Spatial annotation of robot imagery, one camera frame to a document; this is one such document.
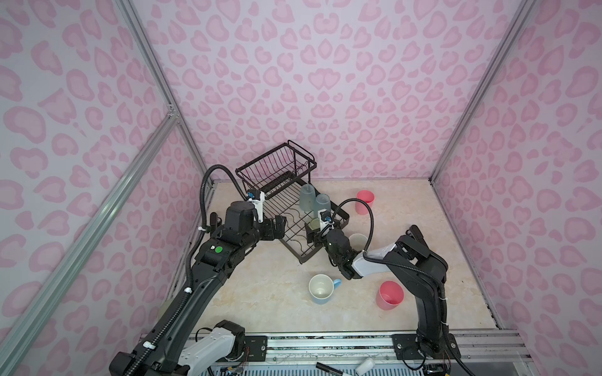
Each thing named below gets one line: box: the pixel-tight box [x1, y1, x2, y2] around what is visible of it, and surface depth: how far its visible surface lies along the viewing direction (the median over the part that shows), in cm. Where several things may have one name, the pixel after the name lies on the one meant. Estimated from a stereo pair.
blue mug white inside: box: [308, 273, 343, 305], surface depth 80 cm
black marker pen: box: [315, 361, 344, 376], surface depth 71 cm
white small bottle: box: [355, 357, 375, 376], surface depth 70 cm
